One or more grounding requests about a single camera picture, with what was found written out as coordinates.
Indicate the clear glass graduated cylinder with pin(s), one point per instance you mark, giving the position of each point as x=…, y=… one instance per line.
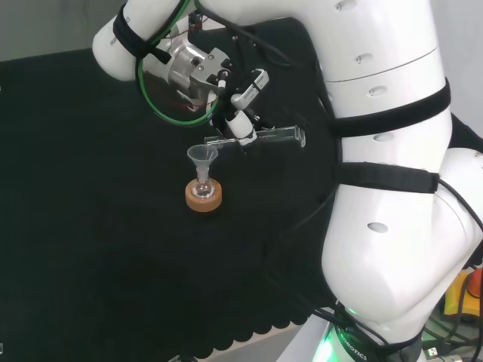
x=279, y=135

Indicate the black bench cloth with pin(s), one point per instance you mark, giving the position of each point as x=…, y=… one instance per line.
x=94, y=226

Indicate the clear plastic funnel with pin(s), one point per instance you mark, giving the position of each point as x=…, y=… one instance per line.
x=202, y=156

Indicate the clear glass round-bottom flask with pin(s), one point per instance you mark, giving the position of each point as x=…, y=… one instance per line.
x=202, y=188

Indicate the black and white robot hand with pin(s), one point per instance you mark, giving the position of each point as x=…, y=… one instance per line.
x=239, y=126

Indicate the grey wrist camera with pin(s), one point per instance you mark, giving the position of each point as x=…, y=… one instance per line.
x=253, y=84

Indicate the yellow stop button box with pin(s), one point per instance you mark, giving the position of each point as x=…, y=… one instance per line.
x=468, y=294

